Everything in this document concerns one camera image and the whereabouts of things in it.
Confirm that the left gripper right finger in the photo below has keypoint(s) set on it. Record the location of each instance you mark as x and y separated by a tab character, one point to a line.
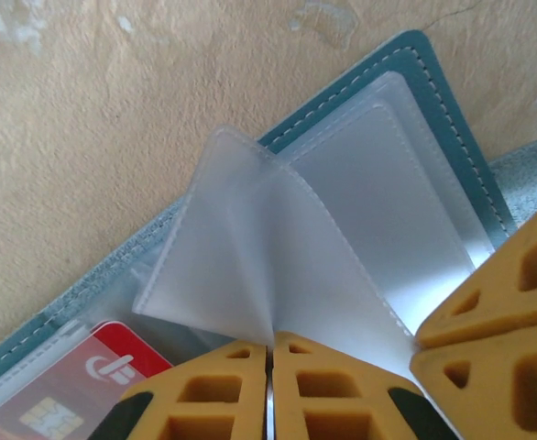
332	403

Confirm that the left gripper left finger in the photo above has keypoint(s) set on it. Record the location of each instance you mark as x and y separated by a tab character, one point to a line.
213	403

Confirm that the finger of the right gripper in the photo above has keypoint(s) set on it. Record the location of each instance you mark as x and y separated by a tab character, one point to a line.
507	293
502	389

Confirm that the blue leather card holder wallet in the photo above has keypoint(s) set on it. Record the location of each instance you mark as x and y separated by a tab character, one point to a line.
387	206

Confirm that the red VIP credit card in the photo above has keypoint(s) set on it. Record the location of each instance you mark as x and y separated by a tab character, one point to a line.
58	394

